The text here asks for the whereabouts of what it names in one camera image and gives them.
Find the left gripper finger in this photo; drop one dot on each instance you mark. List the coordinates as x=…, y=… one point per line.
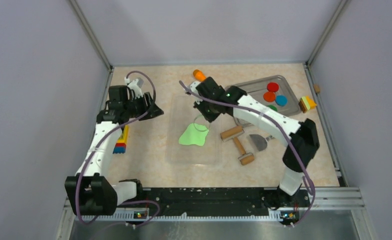
x=153, y=109
x=148, y=116

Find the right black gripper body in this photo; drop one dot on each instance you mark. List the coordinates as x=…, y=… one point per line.
x=208, y=111

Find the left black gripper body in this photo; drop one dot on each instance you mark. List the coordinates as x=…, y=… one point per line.
x=137, y=106

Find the green dough lump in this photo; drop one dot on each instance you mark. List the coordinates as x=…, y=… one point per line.
x=195, y=134

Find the clear plastic tray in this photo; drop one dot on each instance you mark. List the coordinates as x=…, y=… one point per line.
x=181, y=115

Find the wooden double-ended roller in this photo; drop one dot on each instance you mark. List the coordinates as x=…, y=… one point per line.
x=233, y=134

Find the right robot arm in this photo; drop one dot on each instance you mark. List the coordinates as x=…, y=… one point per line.
x=300, y=138

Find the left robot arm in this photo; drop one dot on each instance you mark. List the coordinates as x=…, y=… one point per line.
x=89, y=191

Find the orange dough disc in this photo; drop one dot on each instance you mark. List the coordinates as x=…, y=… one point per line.
x=269, y=96

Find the green dough disc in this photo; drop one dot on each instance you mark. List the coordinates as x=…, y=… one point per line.
x=273, y=107

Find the red dough disc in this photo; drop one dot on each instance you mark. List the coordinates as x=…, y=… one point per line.
x=273, y=87

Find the blue dough disc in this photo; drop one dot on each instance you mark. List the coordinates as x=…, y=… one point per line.
x=281, y=100

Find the orange plastic rolling pin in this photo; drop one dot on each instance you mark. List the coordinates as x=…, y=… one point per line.
x=199, y=75

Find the yellow red blue toy brick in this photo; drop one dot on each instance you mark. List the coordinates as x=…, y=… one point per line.
x=121, y=144

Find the stainless steel tray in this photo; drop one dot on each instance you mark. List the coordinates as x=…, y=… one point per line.
x=256, y=88

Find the orange yellow foam block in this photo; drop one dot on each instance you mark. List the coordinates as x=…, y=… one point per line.
x=306, y=104

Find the small wooden block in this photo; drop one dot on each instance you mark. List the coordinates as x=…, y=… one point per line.
x=316, y=88

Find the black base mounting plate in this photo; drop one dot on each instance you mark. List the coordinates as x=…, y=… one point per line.
x=216, y=201

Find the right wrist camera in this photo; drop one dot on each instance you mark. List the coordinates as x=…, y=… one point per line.
x=191, y=89

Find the metal scraper wooden handle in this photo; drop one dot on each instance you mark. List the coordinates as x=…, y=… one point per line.
x=260, y=142

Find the aluminium frame rail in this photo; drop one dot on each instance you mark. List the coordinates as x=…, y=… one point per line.
x=325, y=199

